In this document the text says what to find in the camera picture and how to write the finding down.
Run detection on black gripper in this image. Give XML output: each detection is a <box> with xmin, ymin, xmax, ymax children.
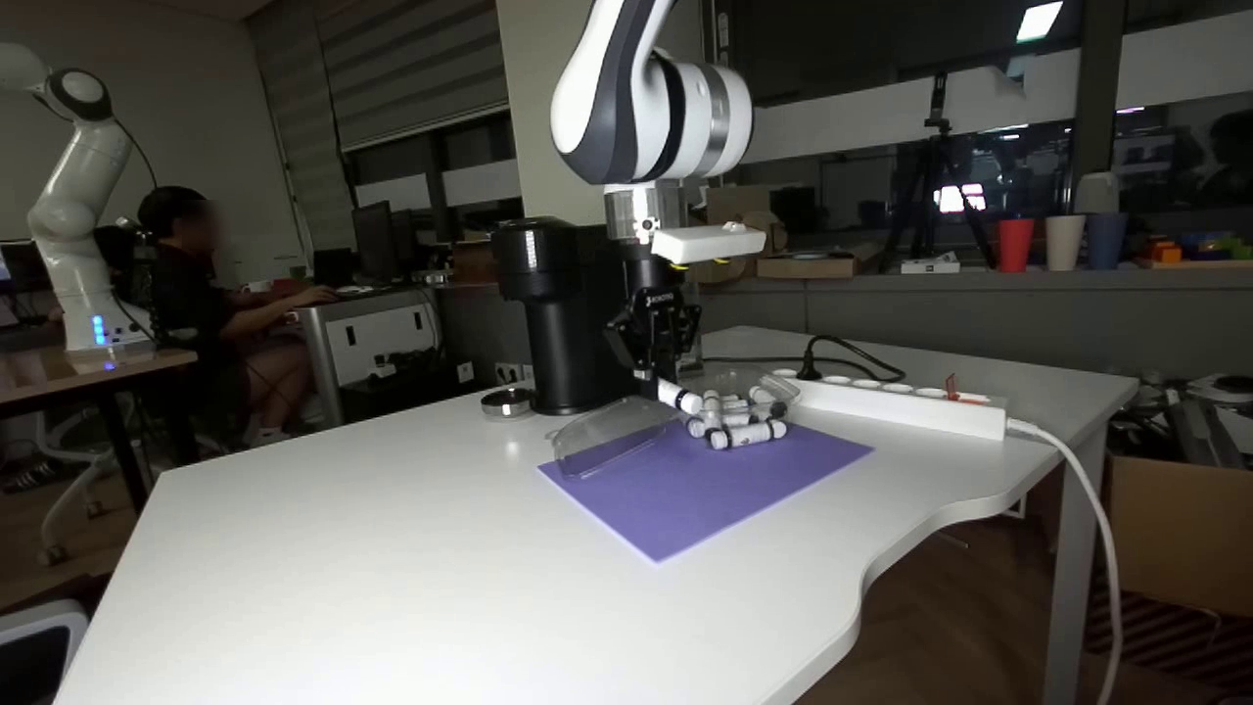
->
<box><xmin>602</xmin><ymin>247</ymin><xmax>705</xmax><ymax>391</ymax></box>

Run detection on black coffee machine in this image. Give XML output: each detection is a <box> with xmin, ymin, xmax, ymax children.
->
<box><xmin>490</xmin><ymin>214</ymin><xmax>675</xmax><ymax>418</ymax></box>

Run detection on purple mat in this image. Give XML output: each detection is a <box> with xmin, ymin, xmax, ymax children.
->
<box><xmin>537</xmin><ymin>418</ymin><xmax>878</xmax><ymax>566</ymax></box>

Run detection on round metal drip tray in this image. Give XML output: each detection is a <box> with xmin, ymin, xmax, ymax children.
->
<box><xmin>480</xmin><ymin>382</ymin><xmax>537</xmax><ymax>418</ymax></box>

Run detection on flat brown box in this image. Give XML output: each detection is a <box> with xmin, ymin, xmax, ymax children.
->
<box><xmin>752</xmin><ymin>249</ymin><xmax>861</xmax><ymax>283</ymax></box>

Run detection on white power strip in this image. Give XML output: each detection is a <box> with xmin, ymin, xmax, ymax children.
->
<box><xmin>760</xmin><ymin>369</ymin><xmax>1010</xmax><ymax>446</ymax></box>

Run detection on white drawer cabinet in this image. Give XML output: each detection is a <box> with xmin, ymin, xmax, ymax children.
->
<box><xmin>293</xmin><ymin>286</ymin><xmax>452</xmax><ymax>427</ymax></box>

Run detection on small white box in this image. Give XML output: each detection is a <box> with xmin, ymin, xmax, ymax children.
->
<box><xmin>897</xmin><ymin>249</ymin><xmax>964</xmax><ymax>277</ymax></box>

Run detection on red cup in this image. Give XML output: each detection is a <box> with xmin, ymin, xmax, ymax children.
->
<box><xmin>991</xmin><ymin>214</ymin><xmax>1040</xmax><ymax>277</ymax></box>

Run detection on white cup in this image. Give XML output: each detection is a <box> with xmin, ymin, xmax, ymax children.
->
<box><xmin>1042</xmin><ymin>211</ymin><xmax>1090</xmax><ymax>275</ymax></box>

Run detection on seated person in black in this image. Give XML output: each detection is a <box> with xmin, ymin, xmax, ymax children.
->
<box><xmin>132</xmin><ymin>185</ymin><xmax>343</xmax><ymax>450</ymax></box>

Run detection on blue cup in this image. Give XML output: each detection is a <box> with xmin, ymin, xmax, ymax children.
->
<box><xmin>1087</xmin><ymin>207</ymin><xmax>1131</xmax><ymax>275</ymax></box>

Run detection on orange and green toys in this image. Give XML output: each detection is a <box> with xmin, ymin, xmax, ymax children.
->
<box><xmin>1131</xmin><ymin>232</ymin><xmax>1253</xmax><ymax>275</ymax></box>

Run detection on large brown cardboard box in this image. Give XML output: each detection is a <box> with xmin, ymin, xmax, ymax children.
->
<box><xmin>1106</xmin><ymin>446</ymin><xmax>1253</xmax><ymax>621</ymax></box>

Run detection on wooden desk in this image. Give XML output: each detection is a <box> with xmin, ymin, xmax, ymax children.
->
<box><xmin>0</xmin><ymin>342</ymin><xmax>204</xmax><ymax>517</ymax></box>

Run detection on white chair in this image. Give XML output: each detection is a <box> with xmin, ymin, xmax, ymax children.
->
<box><xmin>0</xmin><ymin>595</ymin><xmax>89</xmax><ymax>705</ymax></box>

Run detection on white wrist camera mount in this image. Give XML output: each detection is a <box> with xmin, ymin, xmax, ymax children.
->
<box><xmin>647</xmin><ymin>218</ymin><xmax>771</xmax><ymax>265</ymax></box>

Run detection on black plug with cable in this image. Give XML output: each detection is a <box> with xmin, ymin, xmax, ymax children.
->
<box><xmin>796</xmin><ymin>330</ymin><xmax>913</xmax><ymax>389</ymax></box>

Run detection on black camera tripod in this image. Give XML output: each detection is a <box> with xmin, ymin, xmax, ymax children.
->
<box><xmin>889</xmin><ymin>73</ymin><xmax>995</xmax><ymax>275</ymax></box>

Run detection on white power cable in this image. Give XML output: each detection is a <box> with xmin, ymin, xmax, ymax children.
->
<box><xmin>999</xmin><ymin>415</ymin><xmax>1127</xmax><ymax>705</ymax></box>

